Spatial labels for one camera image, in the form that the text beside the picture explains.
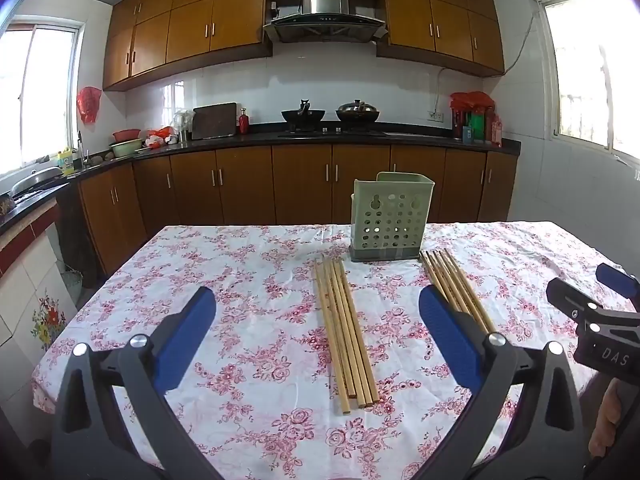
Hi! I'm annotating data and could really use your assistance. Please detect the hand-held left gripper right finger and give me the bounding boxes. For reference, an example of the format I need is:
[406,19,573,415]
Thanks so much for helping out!
[400,285,587,480]

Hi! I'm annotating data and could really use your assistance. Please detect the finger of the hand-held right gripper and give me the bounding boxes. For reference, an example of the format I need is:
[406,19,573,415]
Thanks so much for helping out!
[546,277,603,333]
[596,262,640,311]

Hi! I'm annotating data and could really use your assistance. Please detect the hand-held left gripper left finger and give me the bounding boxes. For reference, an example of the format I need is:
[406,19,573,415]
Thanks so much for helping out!
[49,286,221,480]

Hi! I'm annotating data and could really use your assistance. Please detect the wooden chopstick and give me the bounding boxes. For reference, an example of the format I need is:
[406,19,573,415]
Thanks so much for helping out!
[320,258,358,407]
[421,252,453,311]
[338,257,381,404]
[442,248,497,335]
[426,251,463,318]
[326,258,366,407]
[314,259,351,409]
[431,250,473,326]
[332,258,374,406]
[436,249,485,333]

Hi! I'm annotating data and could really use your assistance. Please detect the green perforated utensil holder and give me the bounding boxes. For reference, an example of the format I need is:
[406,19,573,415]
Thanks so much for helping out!
[348,171,435,263]

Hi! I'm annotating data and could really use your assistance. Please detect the person's right hand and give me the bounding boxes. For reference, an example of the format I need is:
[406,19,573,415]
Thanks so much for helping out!
[589,379,626,457]

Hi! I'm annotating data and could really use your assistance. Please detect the pink floral tablecloth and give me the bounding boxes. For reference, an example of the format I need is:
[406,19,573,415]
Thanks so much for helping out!
[31,220,640,480]

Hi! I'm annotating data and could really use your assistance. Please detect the grey bucket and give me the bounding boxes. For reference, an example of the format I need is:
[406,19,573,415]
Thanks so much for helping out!
[60,267,85,306]

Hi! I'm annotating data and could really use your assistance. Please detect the wooden base cabinets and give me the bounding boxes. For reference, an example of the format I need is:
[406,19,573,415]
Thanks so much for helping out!
[77,142,519,276]

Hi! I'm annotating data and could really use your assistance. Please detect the green basin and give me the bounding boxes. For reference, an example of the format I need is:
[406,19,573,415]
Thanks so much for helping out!
[109,139,146,158]

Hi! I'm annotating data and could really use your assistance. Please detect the black kitchen countertop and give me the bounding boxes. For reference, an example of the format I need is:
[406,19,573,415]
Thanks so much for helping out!
[0,121,522,233]

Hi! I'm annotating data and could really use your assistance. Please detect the red white plastic bag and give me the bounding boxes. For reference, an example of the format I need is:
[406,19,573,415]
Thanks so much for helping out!
[145,127,176,147]

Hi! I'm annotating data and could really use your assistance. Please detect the clear glass cups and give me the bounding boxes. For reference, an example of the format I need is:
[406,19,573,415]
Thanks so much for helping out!
[172,109,195,142]

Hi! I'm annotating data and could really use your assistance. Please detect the sliding window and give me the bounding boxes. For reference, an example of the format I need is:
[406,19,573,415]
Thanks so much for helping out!
[530,0,640,168]
[0,20,86,176]

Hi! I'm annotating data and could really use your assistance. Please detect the crumpled red bag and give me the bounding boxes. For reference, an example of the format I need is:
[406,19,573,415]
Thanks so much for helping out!
[449,91,496,116]

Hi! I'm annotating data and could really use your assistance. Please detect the round metal lid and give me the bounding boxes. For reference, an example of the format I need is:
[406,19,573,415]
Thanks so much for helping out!
[10,166,66,197]

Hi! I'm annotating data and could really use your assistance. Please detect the dark cutting board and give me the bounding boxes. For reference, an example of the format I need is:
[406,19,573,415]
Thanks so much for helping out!
[191,102,238,141]

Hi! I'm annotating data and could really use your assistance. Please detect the metal faucet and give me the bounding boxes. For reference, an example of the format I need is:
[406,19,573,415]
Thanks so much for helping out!
[75,131,93,168]

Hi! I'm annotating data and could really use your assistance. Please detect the gas stove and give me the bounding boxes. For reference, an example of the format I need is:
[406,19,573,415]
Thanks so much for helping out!
[277,127,388,138]

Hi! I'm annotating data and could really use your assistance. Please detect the black pot with lid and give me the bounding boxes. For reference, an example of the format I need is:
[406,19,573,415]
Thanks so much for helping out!
[336,100,381,123]

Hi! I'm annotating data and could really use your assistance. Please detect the black wok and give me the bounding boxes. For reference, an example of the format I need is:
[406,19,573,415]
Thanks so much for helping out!
[281,100,326,125]

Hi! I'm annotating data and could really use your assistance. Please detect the steel range hood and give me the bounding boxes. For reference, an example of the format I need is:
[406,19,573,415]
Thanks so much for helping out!
[262,0,388,43]

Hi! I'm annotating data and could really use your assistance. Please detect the white wall cable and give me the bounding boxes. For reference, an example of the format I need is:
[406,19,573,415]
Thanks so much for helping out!
[434,2,543,113]

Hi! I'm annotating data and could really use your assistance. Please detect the wooden wall cabinets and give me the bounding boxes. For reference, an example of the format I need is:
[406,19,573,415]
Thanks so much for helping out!
[102,0,506,92]

